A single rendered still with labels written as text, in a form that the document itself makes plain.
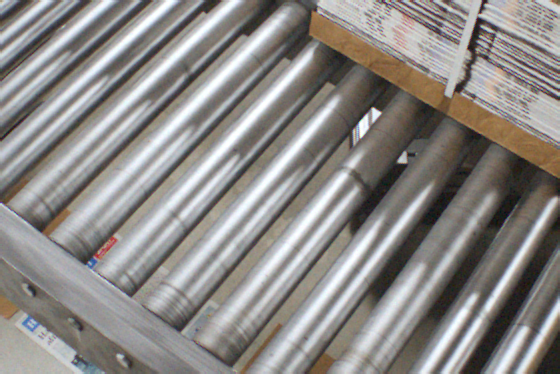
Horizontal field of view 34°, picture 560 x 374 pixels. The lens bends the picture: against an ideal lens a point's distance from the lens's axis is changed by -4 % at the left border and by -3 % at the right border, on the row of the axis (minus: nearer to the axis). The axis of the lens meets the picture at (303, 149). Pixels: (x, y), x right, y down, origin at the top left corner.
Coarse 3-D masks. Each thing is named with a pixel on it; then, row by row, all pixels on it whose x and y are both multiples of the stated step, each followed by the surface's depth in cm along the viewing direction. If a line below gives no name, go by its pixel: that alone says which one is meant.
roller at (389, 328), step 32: (480, 160) 109; (512, 160) 108; (480, 192) 105; (448, 224) 102; (480, 224) 103; (416, 256) 100; (448, 256) 100; (416, 288) 97; (384, 320) 94; (416, 320) 96; (352, 352) 92; (384, 352) 93
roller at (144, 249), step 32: (288, 64) 115; (320, 64) 114; (288, 96) 111; (256, 128) 108; (224, 160) 105; (192, 192) 102; (224, 192) 105; (160, 224) 99; (192, 224) 101; (128, 256) 96; (160, 256) 98; (128, 288) 95
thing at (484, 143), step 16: (272, 0) 123; (288, 0) 121; (304, 0) 120; (320, 0) 120; (352, 64) 122; (336, 80) 127; (384, 96) 123; (432, 128) 121; (480, 144) 118; (528, 176) 117
